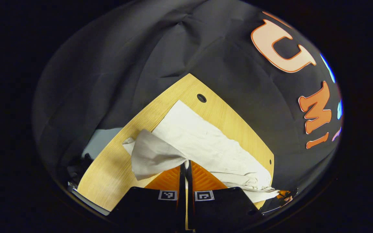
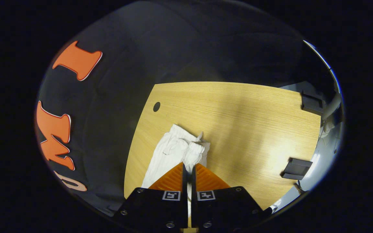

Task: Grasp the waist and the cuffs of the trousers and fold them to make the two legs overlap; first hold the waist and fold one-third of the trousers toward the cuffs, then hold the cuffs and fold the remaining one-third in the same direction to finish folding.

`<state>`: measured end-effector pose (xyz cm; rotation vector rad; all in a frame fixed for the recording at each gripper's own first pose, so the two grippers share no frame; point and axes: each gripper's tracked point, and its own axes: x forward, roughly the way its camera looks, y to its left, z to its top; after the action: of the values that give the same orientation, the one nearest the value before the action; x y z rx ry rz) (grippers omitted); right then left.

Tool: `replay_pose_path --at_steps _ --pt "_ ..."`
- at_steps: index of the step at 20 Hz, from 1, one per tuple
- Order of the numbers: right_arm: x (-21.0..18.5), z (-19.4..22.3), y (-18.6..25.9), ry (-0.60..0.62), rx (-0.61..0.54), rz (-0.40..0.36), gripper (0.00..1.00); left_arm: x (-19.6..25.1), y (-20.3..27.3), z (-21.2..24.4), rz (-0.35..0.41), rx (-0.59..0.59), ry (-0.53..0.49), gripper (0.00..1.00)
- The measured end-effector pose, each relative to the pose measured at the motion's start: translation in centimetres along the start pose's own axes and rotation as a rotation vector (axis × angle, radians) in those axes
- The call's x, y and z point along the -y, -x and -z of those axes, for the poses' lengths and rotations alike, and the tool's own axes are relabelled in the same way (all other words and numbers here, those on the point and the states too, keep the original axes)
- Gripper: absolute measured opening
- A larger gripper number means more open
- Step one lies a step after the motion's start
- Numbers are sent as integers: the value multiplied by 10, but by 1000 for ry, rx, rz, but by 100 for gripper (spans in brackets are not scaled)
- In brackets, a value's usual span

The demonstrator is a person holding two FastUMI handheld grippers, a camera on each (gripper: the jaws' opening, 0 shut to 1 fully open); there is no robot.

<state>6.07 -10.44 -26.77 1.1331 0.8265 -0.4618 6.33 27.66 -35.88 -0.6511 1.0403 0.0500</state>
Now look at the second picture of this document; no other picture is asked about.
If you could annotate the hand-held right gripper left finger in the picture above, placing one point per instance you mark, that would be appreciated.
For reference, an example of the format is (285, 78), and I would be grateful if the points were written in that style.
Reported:
(157, 207)

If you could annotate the white jeans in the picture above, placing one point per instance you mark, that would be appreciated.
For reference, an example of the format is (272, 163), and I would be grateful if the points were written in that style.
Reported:
(170, 152)

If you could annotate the black table edge bracket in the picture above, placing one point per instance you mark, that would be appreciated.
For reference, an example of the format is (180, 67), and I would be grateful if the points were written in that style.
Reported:
(311, 103)
(296, 169)

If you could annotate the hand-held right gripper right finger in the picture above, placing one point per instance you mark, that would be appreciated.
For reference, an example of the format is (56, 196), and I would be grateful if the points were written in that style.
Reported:
(222, 207)

